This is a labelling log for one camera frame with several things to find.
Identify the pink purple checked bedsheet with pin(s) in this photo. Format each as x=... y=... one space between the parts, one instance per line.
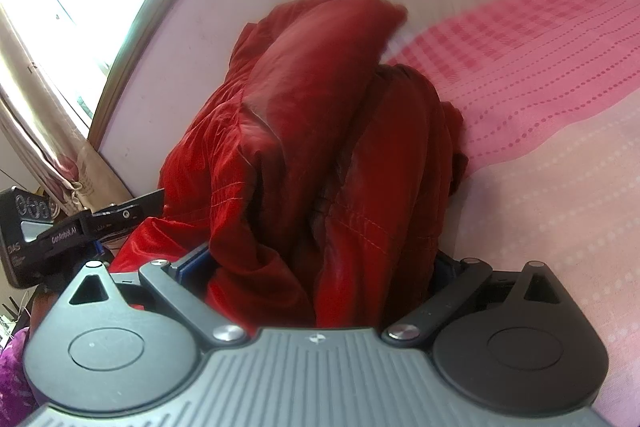
x=549 y=95

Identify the person's left hand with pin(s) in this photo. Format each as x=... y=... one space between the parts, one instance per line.
x=42 y=303

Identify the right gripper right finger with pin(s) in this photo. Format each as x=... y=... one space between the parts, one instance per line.
x=452 y=285

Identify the beige floral curtain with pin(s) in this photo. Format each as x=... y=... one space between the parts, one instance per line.
x=47 y=139

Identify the red puffer jacket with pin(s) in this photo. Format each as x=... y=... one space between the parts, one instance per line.
x=317 y=176

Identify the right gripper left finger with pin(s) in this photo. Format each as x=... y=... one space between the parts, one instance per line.
x=179 y=288

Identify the purple patterned cloth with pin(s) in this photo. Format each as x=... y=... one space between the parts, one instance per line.
x=16 y=399

